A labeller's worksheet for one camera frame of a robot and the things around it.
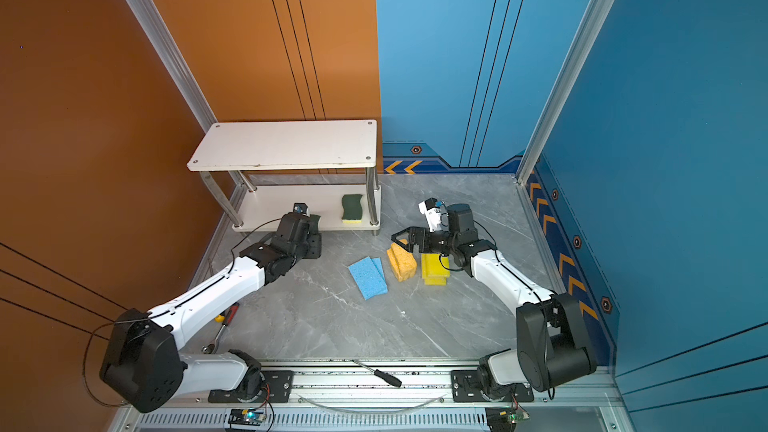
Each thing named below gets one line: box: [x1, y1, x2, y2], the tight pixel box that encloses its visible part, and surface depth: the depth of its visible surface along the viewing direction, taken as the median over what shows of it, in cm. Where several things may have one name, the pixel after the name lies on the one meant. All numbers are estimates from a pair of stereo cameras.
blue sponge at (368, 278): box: [348, 256, 388, 301], surface depth 91 cm
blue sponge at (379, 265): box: [370, 257, 386, 281], surface depth 96 cm
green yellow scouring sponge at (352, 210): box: [342, 194, 363, 224], surface depth 103 cm
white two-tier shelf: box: [187, 120, 381, 235], surface depth 88 cm
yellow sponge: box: [421, 253, 450, 286], surface depth 91 cm
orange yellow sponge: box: [387, 239, 417, 282], surface depth 92 cm
